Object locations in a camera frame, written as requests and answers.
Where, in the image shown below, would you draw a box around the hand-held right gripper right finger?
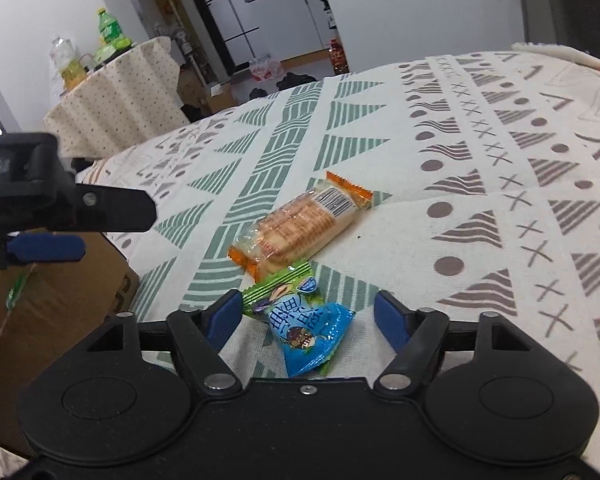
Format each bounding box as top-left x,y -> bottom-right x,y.
373,290 -> 531,392

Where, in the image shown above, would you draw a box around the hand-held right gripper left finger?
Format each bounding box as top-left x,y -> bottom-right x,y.
87,289 -> 244,394

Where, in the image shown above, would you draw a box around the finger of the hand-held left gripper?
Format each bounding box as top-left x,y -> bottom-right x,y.
75,182 -> 157,234
7,234 -> 86,265

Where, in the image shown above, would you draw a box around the green striped nut packet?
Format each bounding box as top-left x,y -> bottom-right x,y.
242,258 -> 316,317

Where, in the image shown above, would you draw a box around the blue snack packet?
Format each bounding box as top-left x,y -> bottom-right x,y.
264,295 -> 357,379

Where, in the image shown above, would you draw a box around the side table with dotted cloth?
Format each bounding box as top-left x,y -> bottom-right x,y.
42,36 -> 191,162

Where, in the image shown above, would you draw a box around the orange cracker packet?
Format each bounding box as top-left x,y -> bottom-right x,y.
228,170 -> 374,284

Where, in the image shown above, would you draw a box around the clear bottle with yellow drink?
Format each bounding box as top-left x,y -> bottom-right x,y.
49,35 -> 89,92

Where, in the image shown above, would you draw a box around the small brown cardboard box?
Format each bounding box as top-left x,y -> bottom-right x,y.
176,66 -> 237,122

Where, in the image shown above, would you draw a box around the red and white plastic bag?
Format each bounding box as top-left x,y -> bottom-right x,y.
248,53 -> 286,84

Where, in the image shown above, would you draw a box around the black shoes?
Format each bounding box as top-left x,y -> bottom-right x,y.
249,72 -> 322,102

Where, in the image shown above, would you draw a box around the black and white cabinet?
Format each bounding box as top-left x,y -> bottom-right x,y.
185,0 -> 342,70

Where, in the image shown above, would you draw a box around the red bottle pack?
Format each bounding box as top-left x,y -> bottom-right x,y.
327,38 -> 351,75

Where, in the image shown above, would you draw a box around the dark glass bottle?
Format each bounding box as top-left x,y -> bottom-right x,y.
319,0 -> 339,31

